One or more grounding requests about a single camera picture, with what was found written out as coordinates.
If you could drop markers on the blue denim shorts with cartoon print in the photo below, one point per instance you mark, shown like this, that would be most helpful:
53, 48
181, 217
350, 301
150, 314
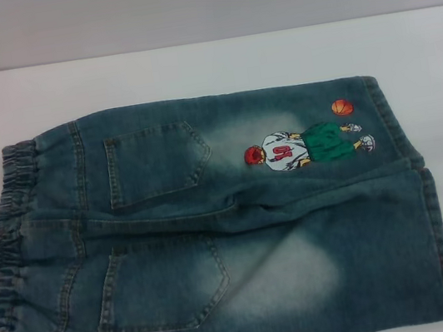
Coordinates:
230, 223

